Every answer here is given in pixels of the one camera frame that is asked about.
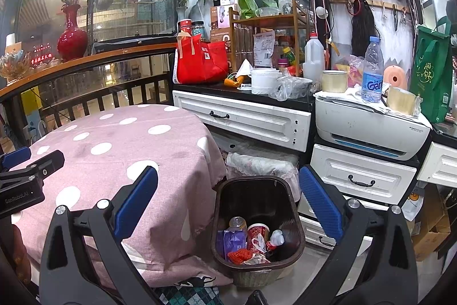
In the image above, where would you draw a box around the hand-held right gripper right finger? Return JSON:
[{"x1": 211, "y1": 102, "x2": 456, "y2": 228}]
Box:
[{"x1": 298, "y1": 166, "x2": 418, "y2": 305}]

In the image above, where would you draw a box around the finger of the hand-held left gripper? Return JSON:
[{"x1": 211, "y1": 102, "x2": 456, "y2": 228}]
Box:
[
  {"x1": 0, "y1": 150, "x2": 65, "y2": 184},
  {"x1": 0, "y1": 147, "x2": 32, "y2": 172}
]

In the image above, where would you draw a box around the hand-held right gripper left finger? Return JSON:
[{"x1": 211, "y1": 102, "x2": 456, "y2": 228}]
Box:
[{"x1": 39, "y1": 166, "x2": 161, "y2": 305}]

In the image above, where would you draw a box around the white tissue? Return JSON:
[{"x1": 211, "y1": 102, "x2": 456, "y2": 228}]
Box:
[{"x1": 269, "y1": 229, "x2": 286, "y2": 246}]

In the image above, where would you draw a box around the dark brown trash bin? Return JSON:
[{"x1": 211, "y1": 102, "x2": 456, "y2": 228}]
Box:
[{"x1": 211, "y1": 176, "x2": 306, "y2": 288}]

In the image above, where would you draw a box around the red paper cup black lid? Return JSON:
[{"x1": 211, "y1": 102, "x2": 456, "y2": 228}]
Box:
[{"x1": 246, "y1": 223, "x2": 270, "y2": 254}]

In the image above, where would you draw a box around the orange juice plastic bottle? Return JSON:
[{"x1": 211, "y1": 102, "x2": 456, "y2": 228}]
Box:
[{"x1": 228, "y1": 216, "x2": 248, "y2": 238}]

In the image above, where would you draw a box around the purple plastic packet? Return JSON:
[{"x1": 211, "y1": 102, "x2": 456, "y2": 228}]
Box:
[{"x1": 223, "y1": 230, "x2": 247, "y2": 261}]

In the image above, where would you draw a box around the pink polka dot tablecloth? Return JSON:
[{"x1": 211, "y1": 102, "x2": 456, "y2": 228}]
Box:
[{"x1": 11, "y1": 104, "x2": 234, "y2": 291}]

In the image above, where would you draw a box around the yellow sign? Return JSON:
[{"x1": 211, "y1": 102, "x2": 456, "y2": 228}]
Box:
[{"x1": 21, "y1": 88, "x2": 40, "y2": 109}]

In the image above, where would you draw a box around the plastic lined bin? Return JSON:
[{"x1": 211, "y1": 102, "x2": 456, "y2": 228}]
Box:
[{"x1": 225, "y1": 151, "x2": 300, "y2": 189}]

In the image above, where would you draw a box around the white printer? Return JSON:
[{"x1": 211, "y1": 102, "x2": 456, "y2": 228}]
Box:
[{"x1": 315, "y1": 87, "x2": 432, "y2": 161}]

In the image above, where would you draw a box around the golden glass bowl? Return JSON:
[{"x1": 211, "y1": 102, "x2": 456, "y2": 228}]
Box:
[{"x1": 0, "y1": 49, "x2": 32, "y2": 82}]

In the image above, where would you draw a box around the black railing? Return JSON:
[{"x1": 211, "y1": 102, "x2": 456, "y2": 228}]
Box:
[{"x1": 0, "y1": 71, "x2": 172, "y2": 148}]

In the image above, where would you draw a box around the plaid cloth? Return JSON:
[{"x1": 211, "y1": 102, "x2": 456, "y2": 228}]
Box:
[{"x1": 157, "y1": 285, "x2": 222, "y2": 305}]

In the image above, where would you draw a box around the wide white desk drawer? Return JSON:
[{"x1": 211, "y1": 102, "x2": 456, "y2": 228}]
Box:
[{"x1": 172, "y1": 89, "x2": 312, "y2": 153}]

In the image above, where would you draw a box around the cardboard box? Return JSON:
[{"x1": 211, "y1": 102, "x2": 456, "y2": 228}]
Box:
[{"x1": 410, "y1": 184, "x2": 450, "y2": 261}]

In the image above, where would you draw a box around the clear plastic bag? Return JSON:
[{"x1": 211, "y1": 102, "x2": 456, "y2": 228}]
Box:
[{"x1": 275, "y1": 74, "x2": 315, "y2": 101}]

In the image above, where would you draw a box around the wooden ledge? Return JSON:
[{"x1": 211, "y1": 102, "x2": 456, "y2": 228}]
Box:
[{"x1": 0, "y1": 42, "x2": 177, "y2": 102}]

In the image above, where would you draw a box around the beige tape roll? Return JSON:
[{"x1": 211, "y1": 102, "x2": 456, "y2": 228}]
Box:
[
  {"x1": 387, "y1": 86, "x2": 422, "y2": 116},
  {"x1": 321, "y1": 70, "x2": 348, "y2": 93}
]

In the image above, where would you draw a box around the red ceramic vase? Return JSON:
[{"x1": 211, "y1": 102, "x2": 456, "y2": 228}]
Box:
[{"x1": 57, "y1": 4, "x2": 89, "y2": 61}]

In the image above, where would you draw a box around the clear water bottle blue label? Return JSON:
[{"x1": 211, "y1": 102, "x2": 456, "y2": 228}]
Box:
[{"x1": 361, "y1": 36, "x2": 384, "y2": 103}]

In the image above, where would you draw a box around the white plastic jug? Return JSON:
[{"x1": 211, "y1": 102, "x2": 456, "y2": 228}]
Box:
[{"x1": 303, "y1": 32, "x2": 325, "y2": 84}]

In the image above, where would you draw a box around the pink round gadget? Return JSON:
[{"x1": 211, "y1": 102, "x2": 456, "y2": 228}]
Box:
[{"x1": 384, "y1": 65, "x2": 407, "y2": 88}]

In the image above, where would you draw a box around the orange plastic toy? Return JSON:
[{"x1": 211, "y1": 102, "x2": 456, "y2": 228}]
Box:
[{"x1": 224, "y1": 74, "x2": 247, "y2": 88}]

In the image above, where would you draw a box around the white face mask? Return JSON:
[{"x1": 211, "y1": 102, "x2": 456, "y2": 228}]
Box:
[{"x1": 236, "y1": 59, "x2": 255, "y2": 77}]

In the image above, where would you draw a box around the red tote bag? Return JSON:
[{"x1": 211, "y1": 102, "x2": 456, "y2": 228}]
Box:
[{"x1": 174, "y1": 33, "x2": 229, "y2": 85}]

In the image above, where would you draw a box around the white printed paper sheet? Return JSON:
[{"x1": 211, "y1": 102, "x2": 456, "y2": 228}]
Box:
[{"x1": 253, "y1": 31, "x2": 275, "y2": 68}]

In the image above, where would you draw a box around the green tote bag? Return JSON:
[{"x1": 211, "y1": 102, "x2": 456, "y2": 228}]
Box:
[{"x1": 409, "y1": 16, "x2": 453, "y2": 123}]

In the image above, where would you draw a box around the glass display case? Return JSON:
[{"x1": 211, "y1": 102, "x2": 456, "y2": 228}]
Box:
[{"x1": 87, "y1": 0, "x2": 178, "y2": 45}]

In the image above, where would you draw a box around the wooden shelf rack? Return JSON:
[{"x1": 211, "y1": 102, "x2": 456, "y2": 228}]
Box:
[{"x1": 228, "y1": 7, "x2": 309, "y2": 75}]

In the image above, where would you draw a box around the glass jar dark lid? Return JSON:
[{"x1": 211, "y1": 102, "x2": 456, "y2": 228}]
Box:
[{"x1": 192, "y1": 21, "x2": 206, "y2": 41}]

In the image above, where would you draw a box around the brown printed box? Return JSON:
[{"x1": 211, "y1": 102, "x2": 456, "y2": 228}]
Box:
[{"x1": 210, "y1": 28, "x2": 232, "y2": 71}]

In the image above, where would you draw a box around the black braided wig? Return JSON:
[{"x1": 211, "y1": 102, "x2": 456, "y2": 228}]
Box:
[{"x1": 352, "y1": 0, "x2": 379, "y2": 48}]

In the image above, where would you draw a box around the wooden hook rail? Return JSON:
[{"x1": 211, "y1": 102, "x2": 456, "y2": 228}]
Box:
[{"x1": 330, "y1": 0, "x2": 409, "y2": 14}]

